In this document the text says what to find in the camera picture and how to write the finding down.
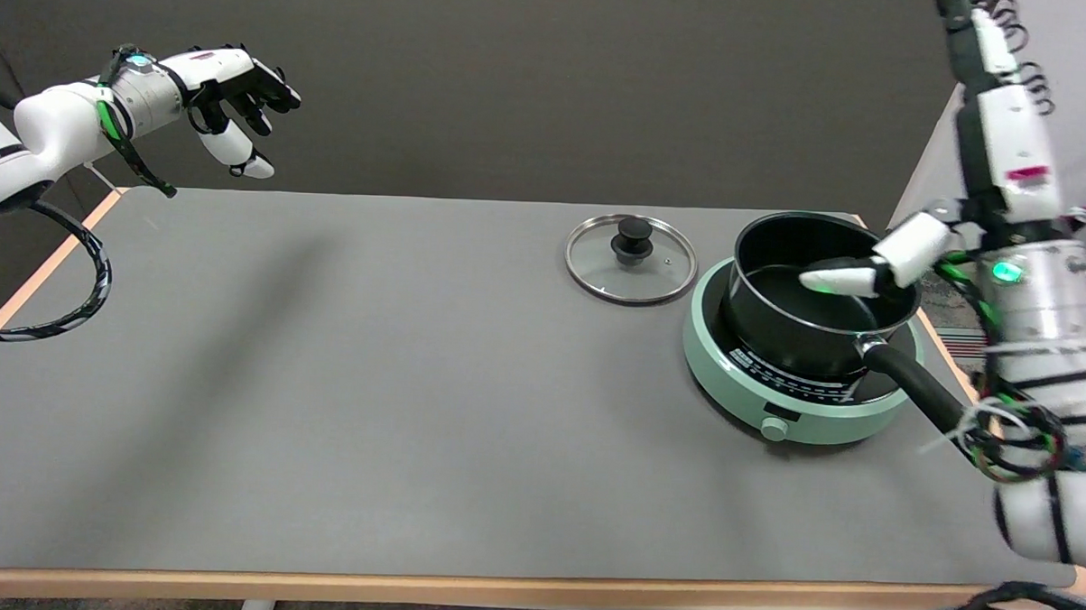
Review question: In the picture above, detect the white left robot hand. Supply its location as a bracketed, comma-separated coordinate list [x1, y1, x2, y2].
[173, 42, 304, 182]

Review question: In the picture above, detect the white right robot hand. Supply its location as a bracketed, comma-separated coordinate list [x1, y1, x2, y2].
[798, 0, 1086, 305]

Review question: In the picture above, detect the black pot with handle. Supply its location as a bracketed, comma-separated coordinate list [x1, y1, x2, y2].
[719, 209, 989, 448]

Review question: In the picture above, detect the floor vent grille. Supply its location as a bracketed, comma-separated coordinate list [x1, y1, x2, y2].
[934, 328, 990, 359]

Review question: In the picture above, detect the grey table mat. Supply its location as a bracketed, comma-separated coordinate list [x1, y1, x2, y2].
[0, 182, 1086, 609]

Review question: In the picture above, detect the green induction cooker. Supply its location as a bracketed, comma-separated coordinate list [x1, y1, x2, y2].
[679, 256, 932, 449]

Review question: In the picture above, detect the glass lid with black knob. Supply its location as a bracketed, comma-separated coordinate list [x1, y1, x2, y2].
[562, 212, 701, 309]

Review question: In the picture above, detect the black green wrist cable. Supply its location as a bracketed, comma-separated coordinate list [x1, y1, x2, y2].
[93, 44, 183, 199]

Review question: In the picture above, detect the black looping left arm cable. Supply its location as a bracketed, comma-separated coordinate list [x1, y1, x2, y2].
[0, 198, 116, 347]

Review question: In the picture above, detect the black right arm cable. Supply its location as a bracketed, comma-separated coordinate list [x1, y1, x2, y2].
[894, 390, 1086, 610]

